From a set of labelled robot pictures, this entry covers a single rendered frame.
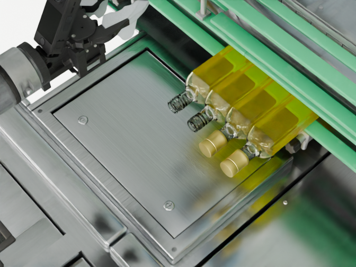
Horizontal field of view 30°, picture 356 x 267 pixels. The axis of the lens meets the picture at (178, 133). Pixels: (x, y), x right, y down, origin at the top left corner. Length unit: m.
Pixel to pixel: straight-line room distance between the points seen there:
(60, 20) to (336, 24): 0.53
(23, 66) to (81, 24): 0.11
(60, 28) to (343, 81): 0.50
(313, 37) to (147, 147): 0.42
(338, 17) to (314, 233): 0.43
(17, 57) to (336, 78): 0.55
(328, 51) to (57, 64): 0.50
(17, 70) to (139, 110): 0.52
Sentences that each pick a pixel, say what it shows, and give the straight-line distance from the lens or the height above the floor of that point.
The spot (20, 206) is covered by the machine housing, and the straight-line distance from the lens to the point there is 1.42.
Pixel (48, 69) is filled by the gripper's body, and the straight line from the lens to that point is 1.01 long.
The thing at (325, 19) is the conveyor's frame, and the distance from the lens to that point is 1.27.
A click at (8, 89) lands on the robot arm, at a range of 0.99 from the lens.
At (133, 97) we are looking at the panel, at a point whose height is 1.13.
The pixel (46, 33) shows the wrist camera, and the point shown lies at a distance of 1.02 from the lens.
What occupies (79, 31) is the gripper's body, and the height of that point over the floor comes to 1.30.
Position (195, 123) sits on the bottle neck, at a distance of 1.27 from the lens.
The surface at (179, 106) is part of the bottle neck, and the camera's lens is 1.30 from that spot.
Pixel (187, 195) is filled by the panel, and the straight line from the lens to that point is 1.35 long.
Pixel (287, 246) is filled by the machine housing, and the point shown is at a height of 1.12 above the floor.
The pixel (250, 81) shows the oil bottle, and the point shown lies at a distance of 1.32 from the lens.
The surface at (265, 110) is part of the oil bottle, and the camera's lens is 1.28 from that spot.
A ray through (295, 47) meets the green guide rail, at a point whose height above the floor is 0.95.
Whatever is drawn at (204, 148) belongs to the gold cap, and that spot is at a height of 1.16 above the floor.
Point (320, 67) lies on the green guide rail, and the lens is 1.22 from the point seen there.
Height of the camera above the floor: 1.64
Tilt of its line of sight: 22 degrees down
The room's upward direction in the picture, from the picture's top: 127 degrees counter-clockwise
